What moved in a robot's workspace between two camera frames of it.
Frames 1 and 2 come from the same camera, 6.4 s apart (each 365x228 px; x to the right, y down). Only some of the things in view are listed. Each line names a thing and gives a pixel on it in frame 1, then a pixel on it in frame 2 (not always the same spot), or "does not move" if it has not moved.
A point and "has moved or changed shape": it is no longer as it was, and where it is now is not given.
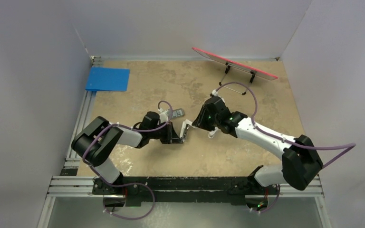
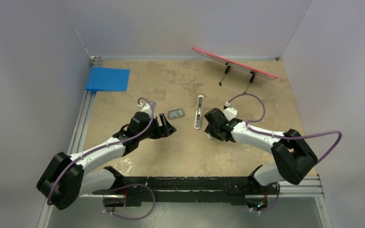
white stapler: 184,128 has moved or changed shape
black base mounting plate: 138,189 does not move
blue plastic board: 107,79 does not move
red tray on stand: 234,64 does not move
